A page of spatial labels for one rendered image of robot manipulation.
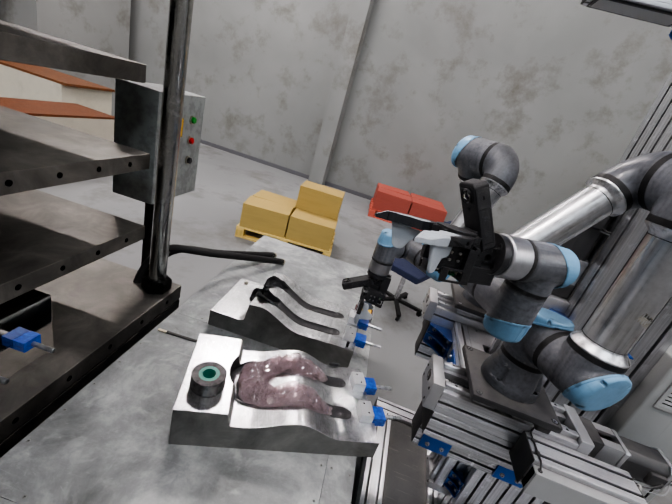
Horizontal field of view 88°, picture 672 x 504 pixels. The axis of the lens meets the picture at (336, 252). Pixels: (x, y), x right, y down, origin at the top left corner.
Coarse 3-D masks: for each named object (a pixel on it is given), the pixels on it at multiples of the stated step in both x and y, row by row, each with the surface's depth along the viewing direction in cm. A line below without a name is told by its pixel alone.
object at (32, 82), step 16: (0, 64) 464; (16, 64) 480; (0, 80) 472; (16, 80) 466; (32, 80) 460; (48, 80) 455; (64, 80) 470; (80, 80) 512; (0, 96) 480; (16, 96) 474; (32, 96) 468; (48, 96) 462; (64, 96) 461; (80, 96) 482; (96, 96) 505
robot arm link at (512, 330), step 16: (480, 288) 69; (496, 288) 66; (512, 288) 61; (480, 304) 69; (496, 304) 64; (512, 304) 61; (528, 304) 60; (496, 320) 63; (512, 320) 62; (528, 320) 61; (496, 336) 64; (512, 336) 63
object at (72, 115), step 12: (12, 108) 336; (24, 108) 349; (36, 108) 362; (48, 108) 377; (60, 108) 392; (72, 108) 410; (84, 108) 428; (48, 120) 357; (60, 120) 368; (72, 120) 380; (84, 120) 393; (96, 120) 407; (108, 120) 422; (84, 132) 398; (96, 132) 412; (108, 132) 428
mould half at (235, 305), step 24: (240, 288) 133; (216, 312) 116; (240, 312) 119; (264, 312) 113; (312, 312) 128; (264, 336) 116; (288, 336) 115; (312, 336) 114; (336, 336) 117; (336, 360) 115
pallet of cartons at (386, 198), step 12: (384, 192) 594; (396, 192) 626; (408, 192) 661; (372, 204) 639; (384, 204) 599; (396, 204) 595; (408, 204) 592; (420, 204) 590; (432, 204) 617; (372, 216) 608; (420, 216) 598; (432, 216) 595; (444, 216) 592
